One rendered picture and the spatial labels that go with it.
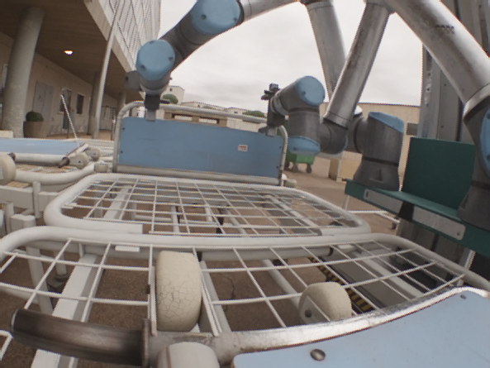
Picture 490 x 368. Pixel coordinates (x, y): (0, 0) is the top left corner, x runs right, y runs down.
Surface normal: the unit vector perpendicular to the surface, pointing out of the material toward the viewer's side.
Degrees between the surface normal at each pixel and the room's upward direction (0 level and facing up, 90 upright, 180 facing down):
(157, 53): 84
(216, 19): 93
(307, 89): 75
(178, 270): 29
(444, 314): 5
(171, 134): 90
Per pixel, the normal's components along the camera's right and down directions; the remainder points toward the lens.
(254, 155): 0.31, 0.22
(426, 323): 0.22, -0.96
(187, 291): 0.38, -0.44
